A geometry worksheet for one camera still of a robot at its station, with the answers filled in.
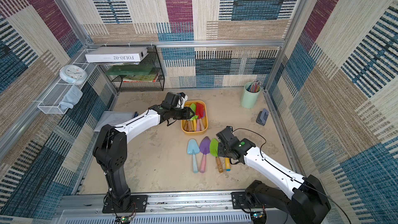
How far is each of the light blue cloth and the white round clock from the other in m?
0.03

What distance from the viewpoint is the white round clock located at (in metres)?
0.73

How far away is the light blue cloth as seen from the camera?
665 mm
